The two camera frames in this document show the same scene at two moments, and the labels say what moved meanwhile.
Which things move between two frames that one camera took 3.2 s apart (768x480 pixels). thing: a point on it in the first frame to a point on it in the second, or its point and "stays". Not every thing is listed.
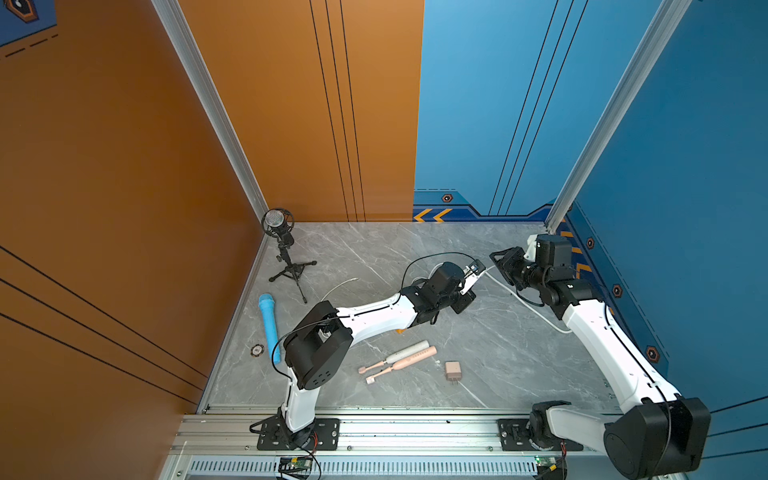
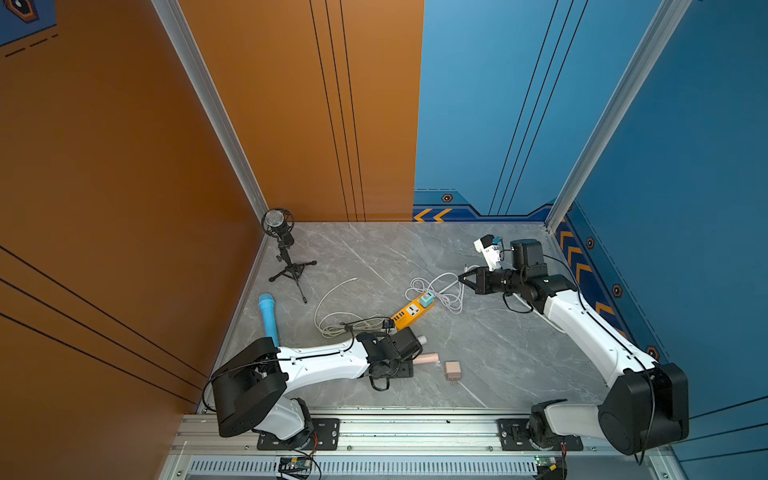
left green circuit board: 296,462 stays
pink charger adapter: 453,371 stays
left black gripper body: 457,301 to 398,370
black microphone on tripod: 279,223 stays
